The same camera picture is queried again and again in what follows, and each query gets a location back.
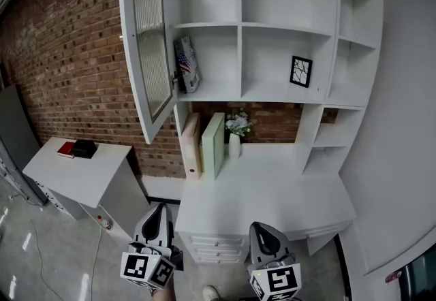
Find red book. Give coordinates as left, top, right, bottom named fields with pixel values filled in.
left=57, top=141, right=76, bottom=159

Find white and blue flowers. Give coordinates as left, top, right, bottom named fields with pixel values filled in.
left=224, top=108, right=254, bottom=139

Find black picture frame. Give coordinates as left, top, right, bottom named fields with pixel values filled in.
left=289, top=55, right=313, bottom=89

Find thin green cable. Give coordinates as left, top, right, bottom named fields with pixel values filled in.
left=29, top=217, right=65, bottom=301

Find person's left forearm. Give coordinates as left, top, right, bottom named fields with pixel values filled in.
left=157, top=272, right=175, bottom=301

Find dark glass panel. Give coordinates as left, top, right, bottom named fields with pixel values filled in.
left=396, top=251, right=436, bottom=301

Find green file binder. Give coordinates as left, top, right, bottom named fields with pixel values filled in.
left=200, top=112, right=226, bottom=181

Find white cabinet door ribbed glass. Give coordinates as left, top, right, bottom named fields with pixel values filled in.
left=118, top=0, right=178, bottom=144

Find white power strip red button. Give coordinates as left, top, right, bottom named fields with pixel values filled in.
left=96, top=214, right=114, bottom=231

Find flag print box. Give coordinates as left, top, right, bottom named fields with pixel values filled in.
left=173, top=35, right=201, bottom=94

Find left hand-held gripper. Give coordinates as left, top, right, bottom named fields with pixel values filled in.
left=119, top=203, right=185, bottom=290

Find white desk with drawers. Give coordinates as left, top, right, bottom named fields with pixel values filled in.
left=175, top=142, right=357, bottom=265

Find pink file binder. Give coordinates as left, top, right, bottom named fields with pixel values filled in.
left=181, top=112, right=203, bottom=180

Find white vase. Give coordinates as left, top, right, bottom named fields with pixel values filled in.
left=228, top=132, right=242, bottom=159

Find person's white shoe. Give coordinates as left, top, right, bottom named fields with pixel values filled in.
left=202, top=285, right=221, bottom=301

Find black box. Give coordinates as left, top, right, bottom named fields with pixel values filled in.
left=71, top=139, right=98, bottom=160

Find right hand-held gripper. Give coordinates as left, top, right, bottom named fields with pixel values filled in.
left=245, top=222, right=302, bottom=301

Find white cable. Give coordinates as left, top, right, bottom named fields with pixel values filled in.
left=89, top=227, right=104, bottom=301

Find grey panel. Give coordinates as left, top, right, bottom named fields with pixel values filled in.
left=0, top=84, right=49, bottom=207

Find red tag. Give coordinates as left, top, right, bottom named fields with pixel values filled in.
left=385, top=270, right=403, bottom=285

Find low white side cabinet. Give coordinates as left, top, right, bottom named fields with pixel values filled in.
left=22, top=136, right=151, bottom=242

